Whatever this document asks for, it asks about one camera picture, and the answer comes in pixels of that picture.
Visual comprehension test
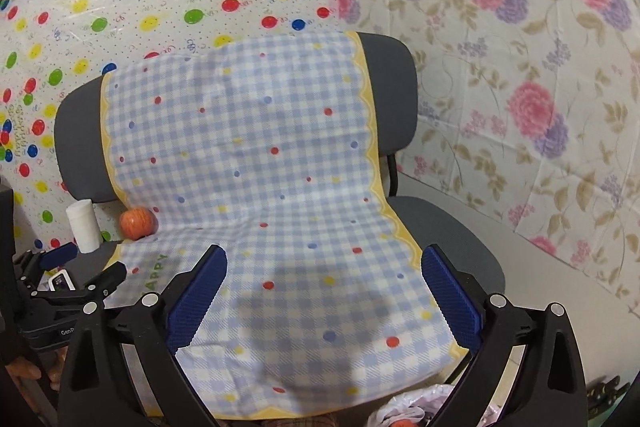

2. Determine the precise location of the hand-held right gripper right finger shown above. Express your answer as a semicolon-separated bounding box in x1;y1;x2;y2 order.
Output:
421;244;588;427

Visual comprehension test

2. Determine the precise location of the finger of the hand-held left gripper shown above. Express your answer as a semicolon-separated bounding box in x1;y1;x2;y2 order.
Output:
75;261;128;305
39;243;79;271

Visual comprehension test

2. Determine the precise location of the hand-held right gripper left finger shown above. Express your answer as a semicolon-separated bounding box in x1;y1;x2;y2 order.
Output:
57;244;228;427

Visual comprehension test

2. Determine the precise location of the small white black item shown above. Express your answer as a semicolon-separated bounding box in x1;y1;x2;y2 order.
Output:
47;272;76;292

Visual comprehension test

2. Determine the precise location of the pink trash bag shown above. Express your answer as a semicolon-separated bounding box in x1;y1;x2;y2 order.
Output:
367;383;473;427

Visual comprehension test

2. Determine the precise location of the person's left hand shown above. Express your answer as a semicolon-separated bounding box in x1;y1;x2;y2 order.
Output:
0;349;68;408

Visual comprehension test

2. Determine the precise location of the white cylinder cup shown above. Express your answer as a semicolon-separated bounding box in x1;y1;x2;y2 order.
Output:
66;199;101;254

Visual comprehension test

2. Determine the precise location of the red apple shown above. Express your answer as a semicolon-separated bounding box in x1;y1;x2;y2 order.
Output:
119;206;158;240

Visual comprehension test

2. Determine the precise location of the blue checked dotted blanket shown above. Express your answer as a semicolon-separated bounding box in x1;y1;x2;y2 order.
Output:
100;31;473;420

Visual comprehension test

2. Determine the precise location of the grey office chair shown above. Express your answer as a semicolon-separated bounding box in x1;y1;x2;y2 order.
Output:
54;32;506;308

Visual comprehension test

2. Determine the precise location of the floral print plastic sheet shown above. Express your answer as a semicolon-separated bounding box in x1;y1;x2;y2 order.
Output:
332;0;640;308

